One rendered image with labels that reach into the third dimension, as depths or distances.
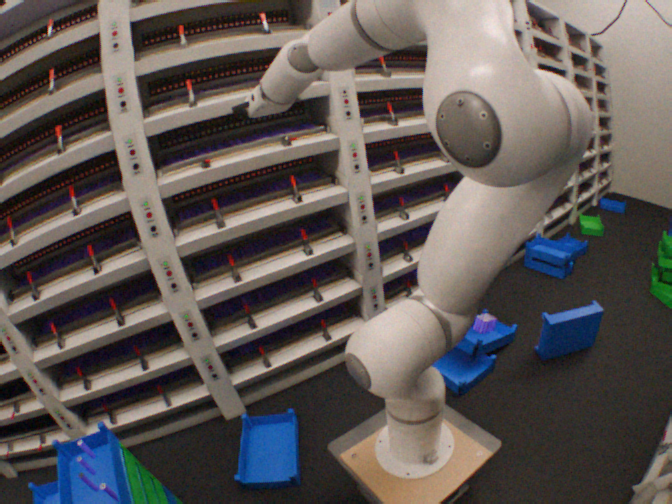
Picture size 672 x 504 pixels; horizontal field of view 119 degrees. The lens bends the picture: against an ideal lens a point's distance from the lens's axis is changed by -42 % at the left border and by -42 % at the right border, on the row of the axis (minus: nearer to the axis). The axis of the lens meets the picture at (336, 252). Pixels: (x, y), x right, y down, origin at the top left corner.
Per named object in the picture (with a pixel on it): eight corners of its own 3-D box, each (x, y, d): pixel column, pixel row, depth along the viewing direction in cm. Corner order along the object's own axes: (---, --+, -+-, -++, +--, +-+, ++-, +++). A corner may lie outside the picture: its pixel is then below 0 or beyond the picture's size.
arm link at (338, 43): (401, -35, 33) (302, 32, 58) (342, 8, 30) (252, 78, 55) (438, 10, 38) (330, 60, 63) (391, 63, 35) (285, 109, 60)
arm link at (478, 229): (362, 339, 59) (424, 300, 66) (403, 390, 53) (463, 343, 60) (468, 39, 22) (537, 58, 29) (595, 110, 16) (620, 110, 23)
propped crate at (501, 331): (481, 323, 148) (485, 308, 146) (512, 341, 131) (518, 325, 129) (440, 335, 133) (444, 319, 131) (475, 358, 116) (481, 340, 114)
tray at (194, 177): (339, 149, 111) (339, 123, 105) (160, 199, 87) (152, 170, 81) (312, 133, 124) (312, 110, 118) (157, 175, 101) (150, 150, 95)
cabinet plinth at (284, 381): (480, 284, 179) (480, 276, 177) (93, 456, 94) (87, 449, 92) (460, 275, 193) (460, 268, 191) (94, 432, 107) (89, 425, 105)
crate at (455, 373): (494, 370, 119) (496, 356, 116) (460, 397, 112) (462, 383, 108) (445, 339, 144) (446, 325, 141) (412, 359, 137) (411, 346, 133)
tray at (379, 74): (464, 87, 130) (467, 59, 122) (353, 92, 107) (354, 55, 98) (433, 77, 144) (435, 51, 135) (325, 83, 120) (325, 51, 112)
